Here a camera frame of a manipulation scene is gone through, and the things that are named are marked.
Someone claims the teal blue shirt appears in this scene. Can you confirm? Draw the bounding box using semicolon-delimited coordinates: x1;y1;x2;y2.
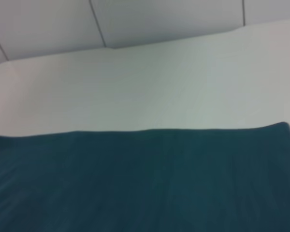
0;121;290;232

